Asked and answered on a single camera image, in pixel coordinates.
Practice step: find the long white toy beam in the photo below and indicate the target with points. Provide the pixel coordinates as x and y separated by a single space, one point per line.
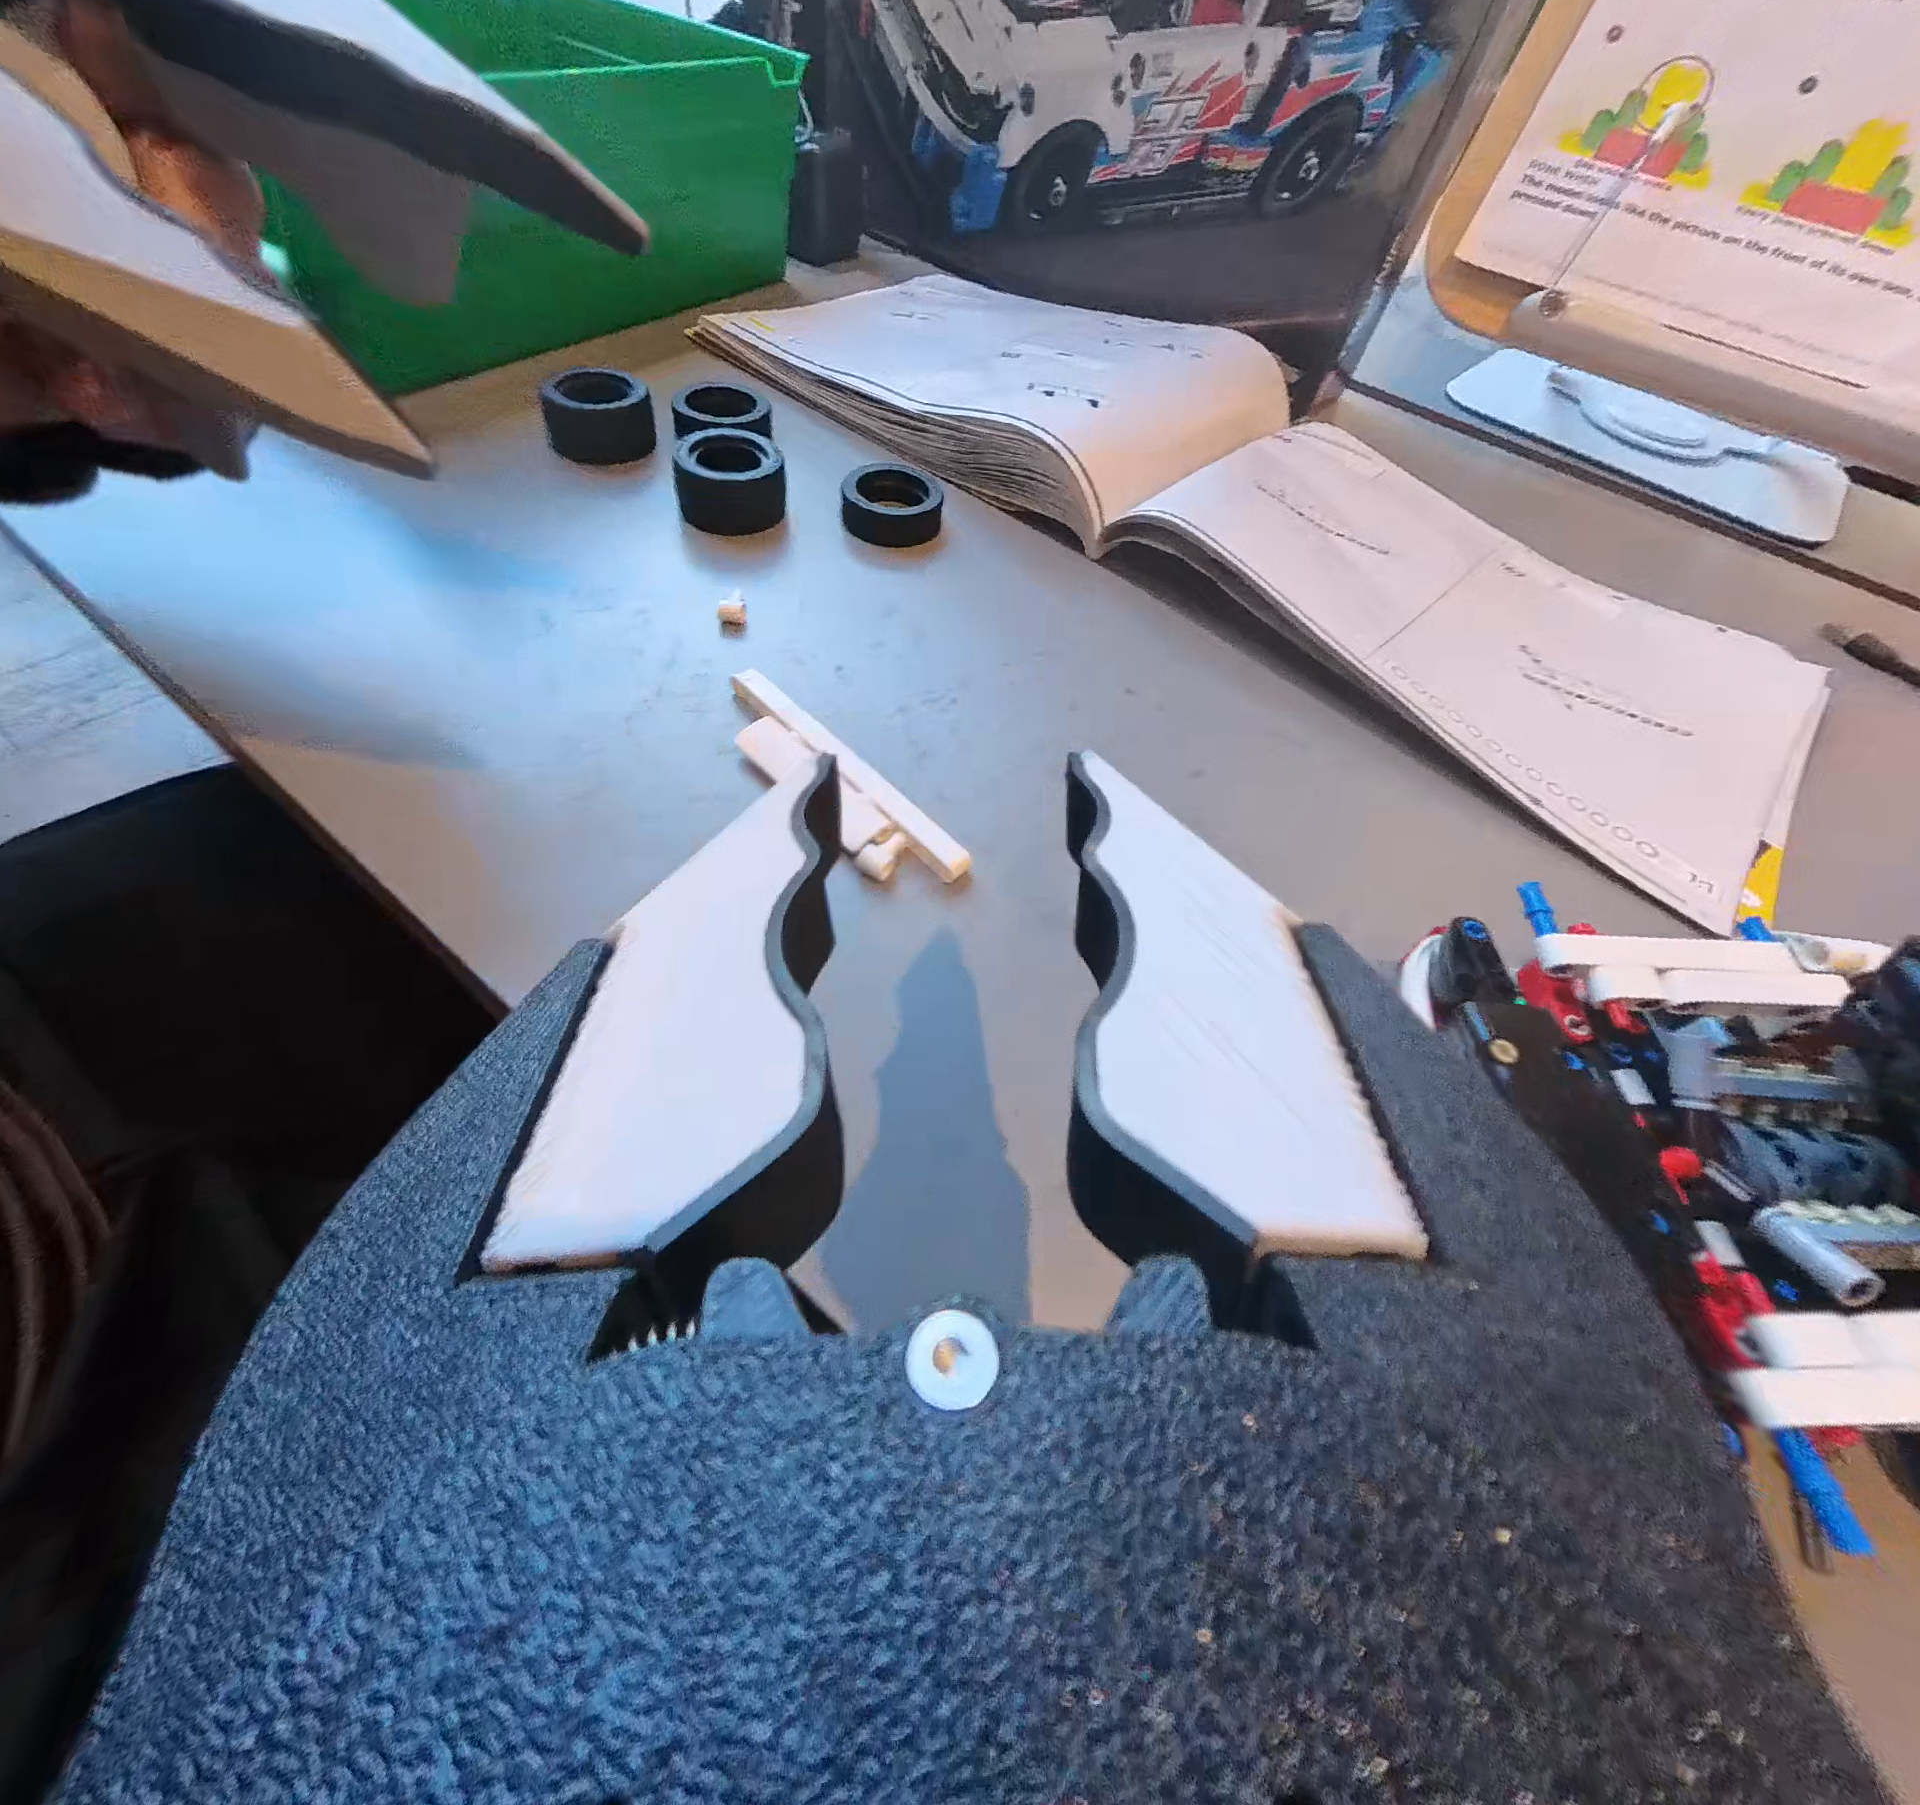
931 839

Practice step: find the person's left hand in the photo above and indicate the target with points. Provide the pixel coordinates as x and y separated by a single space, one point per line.
159 139

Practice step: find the red white brick vehicle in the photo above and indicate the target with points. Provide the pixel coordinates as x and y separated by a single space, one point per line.
1725 1086

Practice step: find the grey desk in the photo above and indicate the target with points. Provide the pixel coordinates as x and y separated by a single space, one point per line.
451 605

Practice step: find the wooden board with paper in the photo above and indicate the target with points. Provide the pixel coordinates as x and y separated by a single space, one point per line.
1725 35

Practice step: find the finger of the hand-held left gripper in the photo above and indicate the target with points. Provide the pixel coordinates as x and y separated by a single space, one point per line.
150 289
347 64

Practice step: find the white toy beam brick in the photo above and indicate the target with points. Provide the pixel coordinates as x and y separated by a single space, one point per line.
781 751

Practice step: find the person's brown shirt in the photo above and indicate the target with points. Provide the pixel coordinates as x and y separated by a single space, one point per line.
44 1236

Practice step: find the narrow black rubber tyre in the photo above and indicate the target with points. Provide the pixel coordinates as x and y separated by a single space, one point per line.
750 412

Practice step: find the open white instruction booklet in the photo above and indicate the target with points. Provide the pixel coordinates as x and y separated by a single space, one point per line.
1202 382

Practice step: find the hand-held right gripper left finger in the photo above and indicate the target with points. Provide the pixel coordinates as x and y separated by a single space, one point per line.
674 1086

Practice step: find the black power adapter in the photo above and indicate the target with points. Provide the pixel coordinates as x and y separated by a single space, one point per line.
824 201

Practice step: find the toy car box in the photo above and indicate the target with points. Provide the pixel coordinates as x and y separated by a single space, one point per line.
1127 35

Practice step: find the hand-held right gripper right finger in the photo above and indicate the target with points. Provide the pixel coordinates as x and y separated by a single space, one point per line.
1231 1069

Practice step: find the green plastic bin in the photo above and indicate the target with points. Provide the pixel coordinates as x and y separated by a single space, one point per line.
660 154

